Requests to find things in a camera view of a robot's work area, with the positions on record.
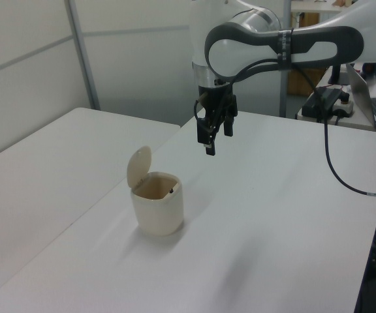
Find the white emergency stop button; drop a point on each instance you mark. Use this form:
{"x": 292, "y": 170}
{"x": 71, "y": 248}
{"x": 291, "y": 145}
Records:
{"x": 344, "y": 104}

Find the small cream lidded bin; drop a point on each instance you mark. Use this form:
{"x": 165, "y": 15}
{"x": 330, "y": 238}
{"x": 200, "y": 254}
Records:
{"x": 158, "y": 208}

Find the silver laptop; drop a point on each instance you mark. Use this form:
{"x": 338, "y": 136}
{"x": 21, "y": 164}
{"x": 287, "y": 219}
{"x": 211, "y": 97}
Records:
{"x": 364, "y": 94}

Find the thin grey metal post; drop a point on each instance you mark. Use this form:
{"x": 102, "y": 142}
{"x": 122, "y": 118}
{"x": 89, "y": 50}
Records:
{"x": 284, "y": 98}

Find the brown cardboard box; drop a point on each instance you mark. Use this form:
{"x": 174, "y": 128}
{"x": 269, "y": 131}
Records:
{"x": 300, "y": 83}

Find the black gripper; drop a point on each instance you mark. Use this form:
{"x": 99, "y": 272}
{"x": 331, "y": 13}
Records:
{"x": 214, "y": 98}

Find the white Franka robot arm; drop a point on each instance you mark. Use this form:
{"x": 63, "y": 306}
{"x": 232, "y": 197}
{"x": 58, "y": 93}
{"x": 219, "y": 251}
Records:
{"x": 233, "y": 49}

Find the black power box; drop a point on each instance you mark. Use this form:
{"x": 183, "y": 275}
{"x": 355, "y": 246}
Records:
{"x": 320, "y": 99}

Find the grey partition post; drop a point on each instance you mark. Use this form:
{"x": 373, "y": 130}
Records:
{"x": 83, "y": 55}

